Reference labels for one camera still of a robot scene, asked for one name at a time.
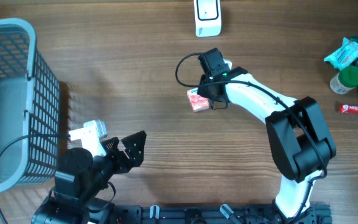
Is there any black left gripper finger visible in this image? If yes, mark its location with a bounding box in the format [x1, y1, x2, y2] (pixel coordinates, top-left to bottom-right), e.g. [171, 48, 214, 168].
[121, 131, 147, 167]
[101, 137, 119, 152]

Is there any orange Kleenex tissue pack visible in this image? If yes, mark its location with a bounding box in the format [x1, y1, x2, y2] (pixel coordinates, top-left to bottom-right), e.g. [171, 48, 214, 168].
[187, 88, 209, 112]

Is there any red coffee sachet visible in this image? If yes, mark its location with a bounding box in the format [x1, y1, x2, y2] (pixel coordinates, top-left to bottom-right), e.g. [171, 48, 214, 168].
[339, 104, 358, 114]

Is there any green lid white jar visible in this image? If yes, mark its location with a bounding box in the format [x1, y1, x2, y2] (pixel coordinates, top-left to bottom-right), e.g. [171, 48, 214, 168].
[329, 65, 358, 95]

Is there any mint toilet tissue packet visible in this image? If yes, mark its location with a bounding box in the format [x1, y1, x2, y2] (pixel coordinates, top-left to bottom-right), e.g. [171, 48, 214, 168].
[323, 37, 358, 70]

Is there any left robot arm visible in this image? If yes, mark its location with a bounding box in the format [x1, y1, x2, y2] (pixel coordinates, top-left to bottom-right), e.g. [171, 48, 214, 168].
[31, 131, 147, 223]

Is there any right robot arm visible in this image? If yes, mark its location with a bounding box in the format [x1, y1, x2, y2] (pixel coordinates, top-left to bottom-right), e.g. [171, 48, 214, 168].
[197, 48, 336, 223]

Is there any white barcode scanner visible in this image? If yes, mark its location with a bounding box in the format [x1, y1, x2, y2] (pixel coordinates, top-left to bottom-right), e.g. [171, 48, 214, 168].
[193, 0, 222, 37]

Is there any grey plastic mesh basket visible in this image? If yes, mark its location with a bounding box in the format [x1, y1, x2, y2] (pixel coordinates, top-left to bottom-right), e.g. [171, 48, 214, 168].
[0, 18, 60, 192]

